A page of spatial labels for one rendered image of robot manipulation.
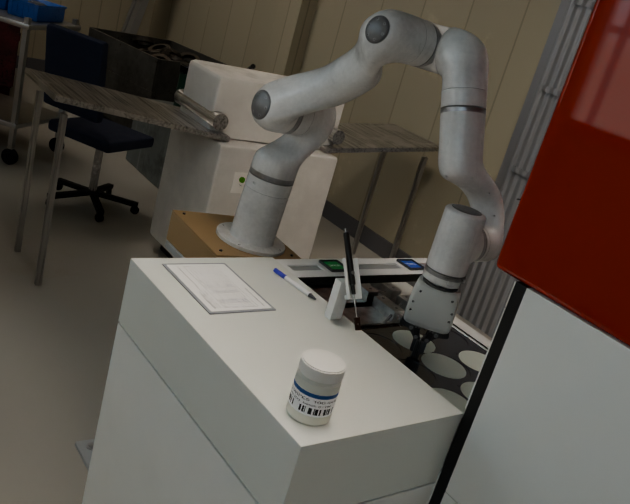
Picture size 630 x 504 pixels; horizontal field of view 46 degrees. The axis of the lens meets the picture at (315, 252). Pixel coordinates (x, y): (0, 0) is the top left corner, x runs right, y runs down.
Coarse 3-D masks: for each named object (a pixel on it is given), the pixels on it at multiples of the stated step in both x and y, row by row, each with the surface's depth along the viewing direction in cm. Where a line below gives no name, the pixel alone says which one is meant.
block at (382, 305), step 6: (378, 300) 181; (384, 300) 181; (390, 300) 182; (372, 306) 183; (378, 306) 181; (384, 306) 179; (390, 306) 178; (396, 306) 180; (384, 312) 179; (390, 312) 178; (396, 312) 177; (402, 312) 178; (390, 318) 178; (396, 318) 178
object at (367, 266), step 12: (288, 264) 171; (300, 264) 174; (312, 264) 176; (360, 264) 185; (372, 264) 188; (384, 264) 190; (396, 264) 193; (300, 276) 167; (312, 276) 169; (324, 276) 171
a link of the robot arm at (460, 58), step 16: (448, 32) 149; (464, 32) 148; (448, 48) 147; (464, 48) 145; (480, 48) 145; (432, 64) 161; (448, 64) 146; (464, 64) 145; (480, 64) 145; (448, 80) 146; (464, 80) 145; (480, 80) 145; (448, 96) 146; (464, 96) 145; (480, 96) 145
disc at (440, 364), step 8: (424, 360) 158; (432, 360) 159; (440, 360) 160; (448, 360) 161; (432, 368) 155; (440, 368) 156; (448, 368) 157; (456, 368) 158; (448, 376) 154; (456, 376) 155; (464, 376) 156
